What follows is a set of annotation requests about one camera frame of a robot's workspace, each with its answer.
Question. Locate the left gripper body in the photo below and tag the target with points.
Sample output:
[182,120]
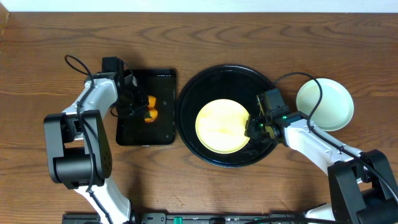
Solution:
[137,104]

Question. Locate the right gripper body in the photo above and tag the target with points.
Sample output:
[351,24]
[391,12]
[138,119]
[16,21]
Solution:
[253,127]

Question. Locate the orange sponge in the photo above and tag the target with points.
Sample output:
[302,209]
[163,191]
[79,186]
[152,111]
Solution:
[152,113]

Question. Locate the yellow plate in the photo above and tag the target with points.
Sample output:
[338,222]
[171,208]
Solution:
[220,126]

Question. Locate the light green plate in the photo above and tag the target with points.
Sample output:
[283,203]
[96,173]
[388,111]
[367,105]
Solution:
[336,108]

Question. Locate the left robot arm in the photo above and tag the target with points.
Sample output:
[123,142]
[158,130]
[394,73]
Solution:
[78,151]

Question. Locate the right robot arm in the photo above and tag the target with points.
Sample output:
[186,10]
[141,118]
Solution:
[362,186]

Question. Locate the black rectangular tray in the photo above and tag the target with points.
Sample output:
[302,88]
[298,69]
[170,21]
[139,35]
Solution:
[133,131]

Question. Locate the black round tray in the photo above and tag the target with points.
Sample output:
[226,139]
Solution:
[233,82]

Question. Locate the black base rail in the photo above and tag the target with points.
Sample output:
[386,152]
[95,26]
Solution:
[159,216]

